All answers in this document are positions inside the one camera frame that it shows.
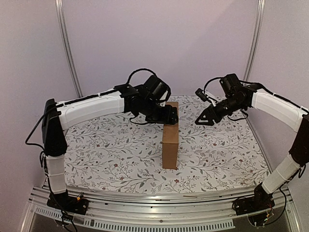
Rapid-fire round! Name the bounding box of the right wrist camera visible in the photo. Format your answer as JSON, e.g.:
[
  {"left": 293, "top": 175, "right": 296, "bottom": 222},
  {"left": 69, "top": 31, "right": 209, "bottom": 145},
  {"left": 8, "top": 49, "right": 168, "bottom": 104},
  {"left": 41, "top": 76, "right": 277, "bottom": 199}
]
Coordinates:
[{"left": 195, "top": 88, "right": 218, "bottom": 106}]

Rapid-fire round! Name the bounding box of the brown cardboard box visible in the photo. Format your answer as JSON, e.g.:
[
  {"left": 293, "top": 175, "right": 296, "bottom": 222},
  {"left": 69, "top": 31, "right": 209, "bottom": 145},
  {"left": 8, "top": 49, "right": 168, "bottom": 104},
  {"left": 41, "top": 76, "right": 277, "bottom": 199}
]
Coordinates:
[{"left": 161, "top": 101, "right": 180, "bottom": 170}]

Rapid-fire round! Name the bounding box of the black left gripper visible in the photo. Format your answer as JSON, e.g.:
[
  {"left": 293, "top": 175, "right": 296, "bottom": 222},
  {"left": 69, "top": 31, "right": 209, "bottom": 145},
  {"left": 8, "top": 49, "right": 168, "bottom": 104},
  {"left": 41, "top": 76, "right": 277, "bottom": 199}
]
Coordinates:
[{"left": 142, "top": 100, "right": 180, "bottom": 125}]

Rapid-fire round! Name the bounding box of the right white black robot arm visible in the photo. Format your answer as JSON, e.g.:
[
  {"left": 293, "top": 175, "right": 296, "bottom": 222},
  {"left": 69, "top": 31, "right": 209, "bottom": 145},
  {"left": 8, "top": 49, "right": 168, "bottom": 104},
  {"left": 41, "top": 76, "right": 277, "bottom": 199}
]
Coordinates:
[{"left": 195, "top": 73, "right": 309, "bottom": 215}]

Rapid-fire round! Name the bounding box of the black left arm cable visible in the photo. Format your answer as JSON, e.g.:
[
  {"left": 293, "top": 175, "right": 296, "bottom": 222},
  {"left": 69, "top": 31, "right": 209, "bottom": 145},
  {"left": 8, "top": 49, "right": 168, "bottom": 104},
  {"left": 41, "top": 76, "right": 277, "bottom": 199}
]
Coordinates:
[{"left": 127, "top": 69, "right": 160, "bottom": 84}]

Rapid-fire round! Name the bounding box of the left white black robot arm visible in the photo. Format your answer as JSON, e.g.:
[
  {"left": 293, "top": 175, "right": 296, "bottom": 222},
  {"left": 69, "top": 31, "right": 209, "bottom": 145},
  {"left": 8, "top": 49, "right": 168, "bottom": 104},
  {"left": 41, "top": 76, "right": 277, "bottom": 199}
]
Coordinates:
[{"left": 37, "top": 74, "right": 178, "bottom": 215}]

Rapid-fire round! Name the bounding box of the small wooden stick on rail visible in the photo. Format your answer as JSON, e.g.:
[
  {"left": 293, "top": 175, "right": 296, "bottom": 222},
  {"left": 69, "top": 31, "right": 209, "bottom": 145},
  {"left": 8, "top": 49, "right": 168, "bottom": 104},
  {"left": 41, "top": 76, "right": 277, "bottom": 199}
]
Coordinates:
[{"left": 183, "top": 195, "right": 197, "bottom": 198}]

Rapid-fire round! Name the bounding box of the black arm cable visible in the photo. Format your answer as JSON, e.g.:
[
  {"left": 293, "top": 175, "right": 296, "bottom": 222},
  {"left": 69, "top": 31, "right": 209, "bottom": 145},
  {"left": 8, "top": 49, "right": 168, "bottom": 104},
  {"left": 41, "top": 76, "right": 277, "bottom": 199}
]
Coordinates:
[
  {"left": 127, "top": 69, "right": 160, "bottom": 84},
  {"left": 202, "top": 76, "right": 307, "bottom": 120}
]

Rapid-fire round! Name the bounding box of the right aluminium corner post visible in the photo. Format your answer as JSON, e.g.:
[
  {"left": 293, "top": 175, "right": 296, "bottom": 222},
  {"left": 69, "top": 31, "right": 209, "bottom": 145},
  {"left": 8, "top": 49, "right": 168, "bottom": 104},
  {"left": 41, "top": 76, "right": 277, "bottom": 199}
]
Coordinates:
[{"left": 243, "top": 0, "right": 266, "bottom": 81}]

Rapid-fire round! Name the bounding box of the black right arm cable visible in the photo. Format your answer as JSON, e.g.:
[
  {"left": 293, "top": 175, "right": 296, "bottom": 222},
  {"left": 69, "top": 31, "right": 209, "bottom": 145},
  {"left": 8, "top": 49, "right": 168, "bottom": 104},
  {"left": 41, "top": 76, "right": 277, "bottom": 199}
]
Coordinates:
[{"left": 202, "top": 76, "right": 307, "bottom": 120}]

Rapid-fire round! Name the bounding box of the aluminium front rail frame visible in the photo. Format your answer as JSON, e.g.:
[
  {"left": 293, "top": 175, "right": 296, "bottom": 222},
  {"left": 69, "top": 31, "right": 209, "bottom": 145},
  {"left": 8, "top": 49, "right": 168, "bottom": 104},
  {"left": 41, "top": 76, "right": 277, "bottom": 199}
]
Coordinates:
[{"left": 20, "top": 185, "right": 302, "bottom": 232}]

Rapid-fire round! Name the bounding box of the white floral table cloth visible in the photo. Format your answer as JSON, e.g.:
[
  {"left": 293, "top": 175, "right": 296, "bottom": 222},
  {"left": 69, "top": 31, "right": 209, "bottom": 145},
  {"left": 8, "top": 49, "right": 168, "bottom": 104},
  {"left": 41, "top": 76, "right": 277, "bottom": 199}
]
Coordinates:
[{"left": 50, "top": 96, "right": 270, "bottom": 194}]

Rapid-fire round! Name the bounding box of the aluminium corner post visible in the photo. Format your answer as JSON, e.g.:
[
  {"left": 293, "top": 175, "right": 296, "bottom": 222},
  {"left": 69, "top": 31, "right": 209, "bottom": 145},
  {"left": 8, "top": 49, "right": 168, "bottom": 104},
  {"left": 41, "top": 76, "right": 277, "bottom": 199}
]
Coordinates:
[
  {"left": 243, "top": 0, "right": 266, "bottom": 81},
  {"left": 55, "top": 0, "right": 83, "bottom": 98}
]

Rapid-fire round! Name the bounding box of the left aluminium corner post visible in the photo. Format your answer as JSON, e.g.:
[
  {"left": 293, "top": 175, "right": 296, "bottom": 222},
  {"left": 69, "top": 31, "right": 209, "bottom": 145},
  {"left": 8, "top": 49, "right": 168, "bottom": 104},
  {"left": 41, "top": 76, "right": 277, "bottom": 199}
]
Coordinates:
[{"left": 55, "top": 0, "right": 83, "bottom": 98}]

